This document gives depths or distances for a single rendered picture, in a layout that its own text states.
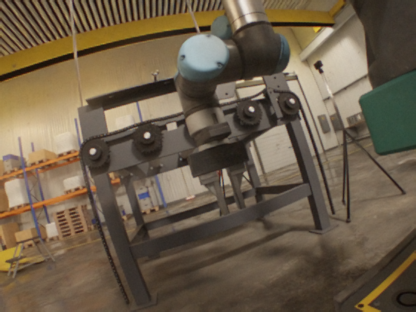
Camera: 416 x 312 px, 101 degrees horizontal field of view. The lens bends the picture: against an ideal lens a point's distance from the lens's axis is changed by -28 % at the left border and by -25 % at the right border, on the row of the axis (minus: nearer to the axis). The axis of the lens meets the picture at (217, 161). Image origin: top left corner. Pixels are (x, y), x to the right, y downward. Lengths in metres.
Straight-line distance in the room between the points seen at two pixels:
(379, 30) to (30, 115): 12.90
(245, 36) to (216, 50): 0.09
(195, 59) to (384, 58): 0.30
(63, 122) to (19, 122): 2.46
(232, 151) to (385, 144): 0.37
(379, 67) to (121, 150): 1.19
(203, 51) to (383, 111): 0.31
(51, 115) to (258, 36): 12.01
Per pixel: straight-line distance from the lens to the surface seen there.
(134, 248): 1.25
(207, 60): 0.41
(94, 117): 1.35
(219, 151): 0.51
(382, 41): 0.23
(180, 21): 8.93
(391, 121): 0.22
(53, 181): 11.56
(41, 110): 12.67
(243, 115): 1.31
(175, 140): 1.25
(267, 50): 0.47
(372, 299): 0.38
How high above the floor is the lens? 0.56
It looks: 4 degrees up
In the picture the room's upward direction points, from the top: 17 degrees counter-clockwise
